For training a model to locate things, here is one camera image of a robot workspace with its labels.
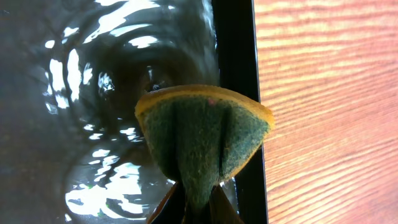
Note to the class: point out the green yellow sponge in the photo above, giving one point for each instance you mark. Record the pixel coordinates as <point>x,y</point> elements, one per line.
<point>201,135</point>

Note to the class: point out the black water tray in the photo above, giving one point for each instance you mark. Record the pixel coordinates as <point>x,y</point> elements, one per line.
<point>71,75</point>

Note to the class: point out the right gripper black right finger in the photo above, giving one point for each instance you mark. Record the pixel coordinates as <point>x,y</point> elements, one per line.
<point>221,211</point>

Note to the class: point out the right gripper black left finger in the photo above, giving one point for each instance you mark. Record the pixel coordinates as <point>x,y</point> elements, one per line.
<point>171,209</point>

